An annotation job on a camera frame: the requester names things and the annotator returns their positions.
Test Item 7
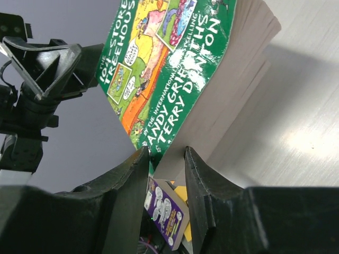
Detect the purple comic book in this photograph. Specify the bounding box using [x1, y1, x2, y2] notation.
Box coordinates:
[144, 177, 182, 251]

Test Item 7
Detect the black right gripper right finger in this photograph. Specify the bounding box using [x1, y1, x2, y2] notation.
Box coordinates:
[184, 147, 338, 253]

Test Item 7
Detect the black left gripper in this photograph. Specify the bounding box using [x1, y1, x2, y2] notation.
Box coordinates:
[1, 37, 104, 137]

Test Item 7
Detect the green 104-Storey Treehouse book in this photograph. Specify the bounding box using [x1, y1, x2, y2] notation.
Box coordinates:
[96, 1, 281, 180]

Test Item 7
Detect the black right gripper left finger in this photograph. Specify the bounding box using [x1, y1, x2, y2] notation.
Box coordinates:
[1, 147, 149, 253]

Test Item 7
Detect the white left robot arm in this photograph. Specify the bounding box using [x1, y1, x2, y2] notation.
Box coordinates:
[1, 37, 104, 185]

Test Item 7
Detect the yellow book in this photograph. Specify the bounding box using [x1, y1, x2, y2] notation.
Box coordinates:
[169, 180, 192, 243]

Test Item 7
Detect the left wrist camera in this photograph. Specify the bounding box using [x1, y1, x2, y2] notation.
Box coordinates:
[0, 13, 33, 42]

